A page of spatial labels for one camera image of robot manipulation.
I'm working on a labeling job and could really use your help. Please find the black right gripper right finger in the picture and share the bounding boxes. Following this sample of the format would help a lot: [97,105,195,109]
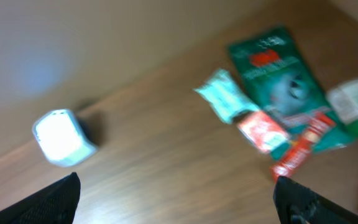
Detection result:
[273,176,358,224]

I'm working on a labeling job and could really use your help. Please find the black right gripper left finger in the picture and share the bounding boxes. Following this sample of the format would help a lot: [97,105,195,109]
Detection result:
[0,172,81,224]

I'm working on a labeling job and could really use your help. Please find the red small packet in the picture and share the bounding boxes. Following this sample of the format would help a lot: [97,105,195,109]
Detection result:
[270,113,336,182]

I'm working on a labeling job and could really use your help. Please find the red white small carton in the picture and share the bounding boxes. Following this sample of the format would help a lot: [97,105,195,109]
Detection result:
[237,110,290,154]

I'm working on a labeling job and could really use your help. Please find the small jar green lid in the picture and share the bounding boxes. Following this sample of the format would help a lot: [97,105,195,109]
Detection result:
[326,78,358,137]

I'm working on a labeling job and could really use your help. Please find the pale green small packet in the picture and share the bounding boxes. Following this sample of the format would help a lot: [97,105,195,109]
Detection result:
[193,69,260,124]

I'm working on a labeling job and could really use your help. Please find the green 3M gloves packet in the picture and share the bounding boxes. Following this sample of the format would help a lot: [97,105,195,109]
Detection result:
[227,26,354,152]

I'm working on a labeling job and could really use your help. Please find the white barcode scanner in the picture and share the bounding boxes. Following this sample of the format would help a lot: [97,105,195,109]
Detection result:
[32,109,98,167]

